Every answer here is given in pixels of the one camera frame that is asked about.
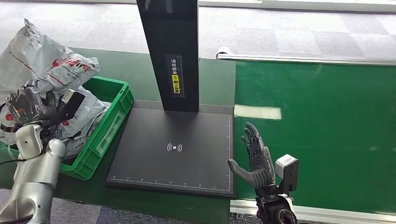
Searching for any black cable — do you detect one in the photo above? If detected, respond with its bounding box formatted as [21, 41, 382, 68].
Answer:
[0, 155, 33, 165]

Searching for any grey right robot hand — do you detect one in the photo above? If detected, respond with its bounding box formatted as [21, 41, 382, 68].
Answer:
[227, 121, 276, 190]

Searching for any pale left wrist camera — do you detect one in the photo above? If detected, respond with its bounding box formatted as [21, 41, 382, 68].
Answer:
[57, 89, 86, 123]

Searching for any white red-logo plastic package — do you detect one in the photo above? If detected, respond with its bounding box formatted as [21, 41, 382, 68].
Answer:
[0, 18, 101, 105]

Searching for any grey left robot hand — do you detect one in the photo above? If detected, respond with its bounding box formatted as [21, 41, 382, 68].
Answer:
[5, 80, 63, 126]

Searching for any green plastic crate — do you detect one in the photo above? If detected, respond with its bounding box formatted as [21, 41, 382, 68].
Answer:
[0, 75, 135, 181]

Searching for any black yellow column label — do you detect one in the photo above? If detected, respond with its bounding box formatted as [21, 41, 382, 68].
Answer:
[164, 53, 185, 99]

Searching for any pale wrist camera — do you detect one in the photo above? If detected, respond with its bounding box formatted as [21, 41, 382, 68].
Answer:
[274, 154, 300, 193]
[57, 89, 86, 123]

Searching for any green conveyor belt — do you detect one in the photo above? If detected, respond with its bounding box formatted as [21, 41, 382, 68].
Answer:
[233, 60, 396, 215]

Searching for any white conveyor side rail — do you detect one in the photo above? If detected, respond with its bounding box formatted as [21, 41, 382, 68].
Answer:
[230, 199, 396, 224]

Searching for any black scanner column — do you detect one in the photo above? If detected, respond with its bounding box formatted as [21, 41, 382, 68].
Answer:
[135, 0, 200, 114]

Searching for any silver conveyor side rail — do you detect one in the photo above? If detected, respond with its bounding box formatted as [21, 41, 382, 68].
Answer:
[215, 46, 396, 67]

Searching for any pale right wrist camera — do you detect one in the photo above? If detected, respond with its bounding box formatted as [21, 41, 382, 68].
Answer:
[274, 154, 300, 193]

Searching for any black scanner base plate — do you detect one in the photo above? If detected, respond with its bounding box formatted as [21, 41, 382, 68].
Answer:
[105, 100, 235, 199]

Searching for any white red-dot plastic package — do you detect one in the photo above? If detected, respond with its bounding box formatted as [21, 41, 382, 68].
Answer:
[0, 103, 20, 147]

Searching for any white black-printed plastic package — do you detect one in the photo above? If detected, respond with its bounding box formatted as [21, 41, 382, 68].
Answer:
[46, 86, 111, 160]

